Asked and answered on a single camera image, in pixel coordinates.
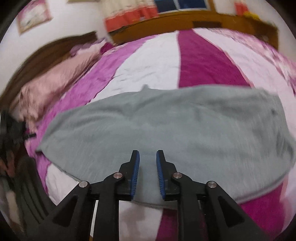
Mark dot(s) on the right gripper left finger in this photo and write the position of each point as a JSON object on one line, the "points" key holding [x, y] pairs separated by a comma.
{"points": [[91, 210]]}

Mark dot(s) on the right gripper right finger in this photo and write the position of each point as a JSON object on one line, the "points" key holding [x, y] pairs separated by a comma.
{"points": [[205, 211]]}

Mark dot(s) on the grey sweatpants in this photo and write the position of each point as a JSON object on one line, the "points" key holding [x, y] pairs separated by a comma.
{"points": [[236, 136]]}

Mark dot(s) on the pink quilted pillow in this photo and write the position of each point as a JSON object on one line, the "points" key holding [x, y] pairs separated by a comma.
{"points": [[42, 92]]}

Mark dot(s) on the dark wooden headboard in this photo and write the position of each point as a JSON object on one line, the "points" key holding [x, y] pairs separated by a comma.
{"points": [[40, 61]]}

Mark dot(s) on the pink white striped bedspread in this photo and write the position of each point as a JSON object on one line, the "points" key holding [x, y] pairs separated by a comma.
{"points": [[170, 61]]}

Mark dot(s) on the orange cream curtain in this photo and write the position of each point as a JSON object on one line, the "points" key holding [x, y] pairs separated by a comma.
{"points": [[121, 13]]}

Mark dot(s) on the wooden low cabinet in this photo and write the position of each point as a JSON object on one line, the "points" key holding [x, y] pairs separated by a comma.
{"points": [[186, 20]]}

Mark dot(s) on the yellow toy on cabinet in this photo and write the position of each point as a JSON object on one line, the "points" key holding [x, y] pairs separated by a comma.
{"points": [[251, 15]]}

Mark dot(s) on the framed pink wall picture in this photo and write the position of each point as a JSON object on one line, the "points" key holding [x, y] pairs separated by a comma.
{"points": [[32, 15]]}

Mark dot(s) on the window with wooden frame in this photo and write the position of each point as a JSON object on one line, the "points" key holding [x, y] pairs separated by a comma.
{"points": [[181, 5]]}

